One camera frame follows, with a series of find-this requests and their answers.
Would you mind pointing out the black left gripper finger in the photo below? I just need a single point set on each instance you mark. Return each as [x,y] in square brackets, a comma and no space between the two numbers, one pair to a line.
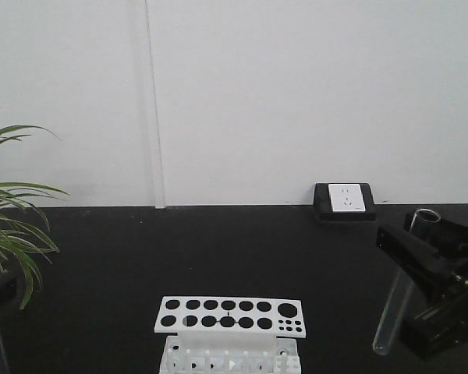
[0,290]

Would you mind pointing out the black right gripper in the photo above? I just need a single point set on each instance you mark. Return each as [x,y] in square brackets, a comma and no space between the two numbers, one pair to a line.
[443,325]

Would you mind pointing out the tall clear test tube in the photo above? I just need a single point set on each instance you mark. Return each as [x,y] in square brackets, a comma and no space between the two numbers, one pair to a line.
[401,290]

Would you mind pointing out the green potted plant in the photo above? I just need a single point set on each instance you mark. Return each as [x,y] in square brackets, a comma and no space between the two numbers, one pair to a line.
[20,239]

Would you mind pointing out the white socket on black box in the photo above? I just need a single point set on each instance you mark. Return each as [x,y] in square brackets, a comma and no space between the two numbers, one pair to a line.
[343,202]

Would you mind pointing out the white test tube rack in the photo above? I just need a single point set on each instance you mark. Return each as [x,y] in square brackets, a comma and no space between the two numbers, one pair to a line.
[223,334]

